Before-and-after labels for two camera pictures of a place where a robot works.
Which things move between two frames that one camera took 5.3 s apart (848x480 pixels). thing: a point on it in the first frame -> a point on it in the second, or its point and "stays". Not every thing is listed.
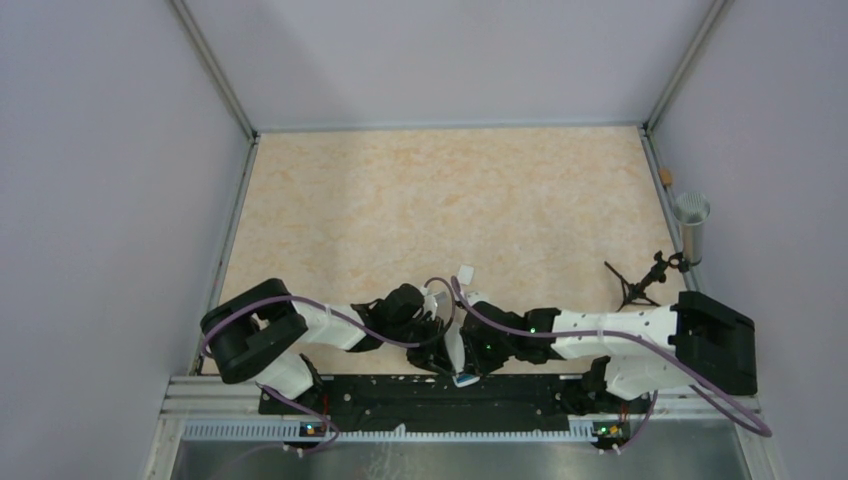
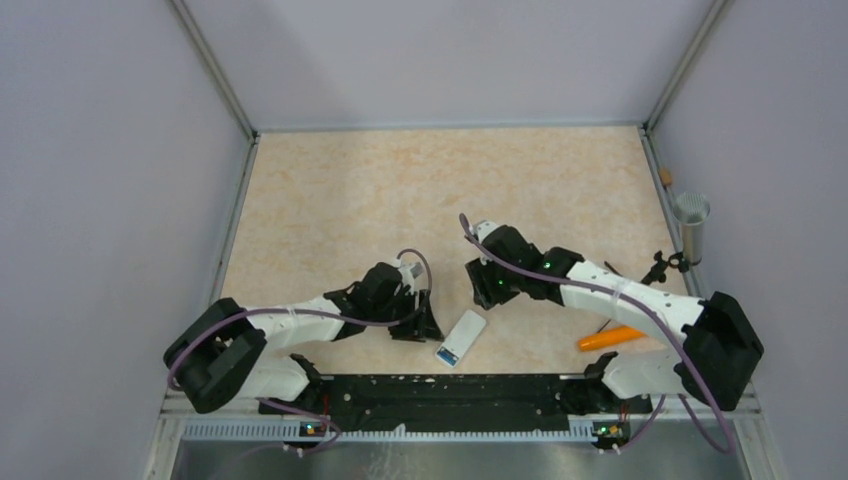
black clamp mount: x=634 y=293 stays
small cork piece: x=666 y=176 stays
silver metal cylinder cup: x=692 y=209 stays
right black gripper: x=476 y=363 -> x=486 y=295
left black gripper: x=434 y=356 -> x=419 y=327
